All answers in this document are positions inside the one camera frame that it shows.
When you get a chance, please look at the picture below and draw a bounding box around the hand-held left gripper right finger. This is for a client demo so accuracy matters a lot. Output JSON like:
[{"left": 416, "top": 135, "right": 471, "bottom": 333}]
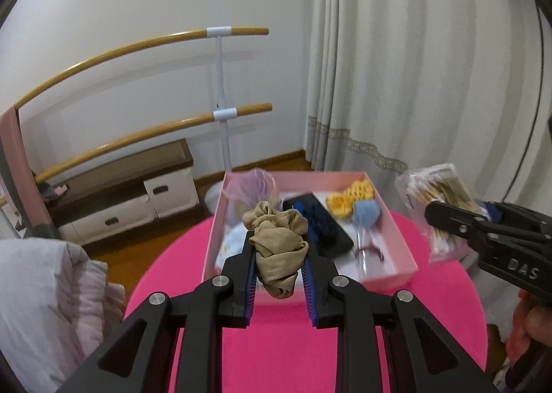
[{"left": 299, "top": 238, "right": 496, "bottom": 393}]

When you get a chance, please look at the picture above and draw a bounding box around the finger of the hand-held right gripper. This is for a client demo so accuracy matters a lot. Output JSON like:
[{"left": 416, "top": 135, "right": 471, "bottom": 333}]
[
  {"left": 476, "top": 200, "right": 552, "bottom": 243},
  {"left": 424, "top": 200, "right": 492, "bottom": 252}
]

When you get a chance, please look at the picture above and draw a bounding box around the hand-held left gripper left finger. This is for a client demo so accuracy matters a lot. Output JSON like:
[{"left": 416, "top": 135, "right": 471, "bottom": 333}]
[{"left": 56, "top": 231, "right": 259, "bottom": 393}]

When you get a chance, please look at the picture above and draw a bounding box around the cotton swab pack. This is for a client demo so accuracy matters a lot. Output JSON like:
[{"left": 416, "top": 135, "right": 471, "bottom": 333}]
[{"left": 394, "top": 164, "right": 484, "bottom": 264}]

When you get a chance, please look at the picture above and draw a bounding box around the beige scrunchie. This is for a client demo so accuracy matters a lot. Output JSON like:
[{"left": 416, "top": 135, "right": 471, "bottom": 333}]
[{"left": 242, "top": 200, "right": 310, "bottom": 301}]

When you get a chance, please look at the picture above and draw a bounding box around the black hair brush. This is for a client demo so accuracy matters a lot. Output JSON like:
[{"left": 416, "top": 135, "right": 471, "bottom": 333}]
[{"left": 282, "top": 192, "right": 354, "bottom": 259}]

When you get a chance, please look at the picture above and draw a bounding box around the yellow crochet bow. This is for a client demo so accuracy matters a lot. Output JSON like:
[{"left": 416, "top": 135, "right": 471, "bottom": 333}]
[{"left": 325, "top": 179, "right": 374, "bottom": 218}]

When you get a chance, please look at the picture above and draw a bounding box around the pink purple organza bow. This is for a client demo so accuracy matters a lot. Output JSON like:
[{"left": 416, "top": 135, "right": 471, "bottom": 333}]
[{"left": 226, "top": 169, "right": 281, "bottom": 210}]

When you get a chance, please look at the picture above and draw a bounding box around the pink cardboard box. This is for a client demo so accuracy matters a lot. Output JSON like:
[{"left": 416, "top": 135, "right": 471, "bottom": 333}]
[{"left": 200, "top": 171, "right": 419, "bottom": 290}]

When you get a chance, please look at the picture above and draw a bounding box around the person's right hand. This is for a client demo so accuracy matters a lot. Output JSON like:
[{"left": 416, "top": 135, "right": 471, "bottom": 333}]
[{"left": 512, "top": 288, "right": 552, "bottom": 361}]

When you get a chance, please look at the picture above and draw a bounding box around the red hair clip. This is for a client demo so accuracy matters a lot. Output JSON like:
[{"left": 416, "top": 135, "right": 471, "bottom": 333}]
[{"left": 353, "top": 227, "right": 387, "bottom": 277}]

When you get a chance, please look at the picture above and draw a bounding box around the white brown low cabinet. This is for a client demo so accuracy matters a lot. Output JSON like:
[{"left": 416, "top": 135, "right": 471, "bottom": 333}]
[{"left": 43, "top": 138, "right": 201, "bottom": 246}]

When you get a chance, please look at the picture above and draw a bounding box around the cream curtain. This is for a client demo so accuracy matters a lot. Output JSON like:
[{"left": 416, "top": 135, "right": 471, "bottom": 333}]
[{"left": 302, "top": 0, "right": 552, "bottom": 225}]

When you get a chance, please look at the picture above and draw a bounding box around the white pink quilt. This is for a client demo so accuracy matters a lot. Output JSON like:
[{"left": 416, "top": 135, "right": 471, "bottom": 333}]
[{"left": 0, "top": 238, "right": 126, "bottom": 393}]

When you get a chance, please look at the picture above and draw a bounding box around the white barre stand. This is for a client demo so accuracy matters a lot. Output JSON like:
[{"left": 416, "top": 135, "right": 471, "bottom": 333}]
[{"left": 205, "top": 26, "right": 238, "bottom": 217}]

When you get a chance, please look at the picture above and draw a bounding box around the small pink grey object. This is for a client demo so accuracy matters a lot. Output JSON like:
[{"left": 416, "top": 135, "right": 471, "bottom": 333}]
[{"left": 41, "top": 181, "right": 70, "bottom": 199}]

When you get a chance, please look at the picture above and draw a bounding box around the blue pompom hair tie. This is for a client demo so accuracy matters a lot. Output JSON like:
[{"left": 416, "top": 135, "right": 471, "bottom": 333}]
[{"left": 351, "top": 199, "right": 382, "bottom": 230}]

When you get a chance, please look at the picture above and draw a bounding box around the black cable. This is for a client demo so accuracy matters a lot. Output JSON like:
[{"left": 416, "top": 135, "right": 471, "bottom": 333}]
[{"left": 502, "top": 0, "right": 546, "bottom": 204}]

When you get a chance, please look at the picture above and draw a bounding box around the short wooden barre rail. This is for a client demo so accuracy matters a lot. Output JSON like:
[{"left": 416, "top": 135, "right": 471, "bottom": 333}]
[{"left": 34, "top": 103, "right": 273, "bottom": 184}]

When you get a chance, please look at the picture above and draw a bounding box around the pink grey padded frame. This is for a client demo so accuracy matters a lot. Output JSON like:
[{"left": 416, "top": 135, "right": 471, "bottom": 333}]
[{"left": 0, "top": 107, "right": 57, "bottom": 239}]

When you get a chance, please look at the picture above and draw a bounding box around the long wooden barre rail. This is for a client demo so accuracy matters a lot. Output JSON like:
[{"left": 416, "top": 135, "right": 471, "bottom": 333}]
[{"left": 15, "top": 26, "right": 269, "bottom": 111}]

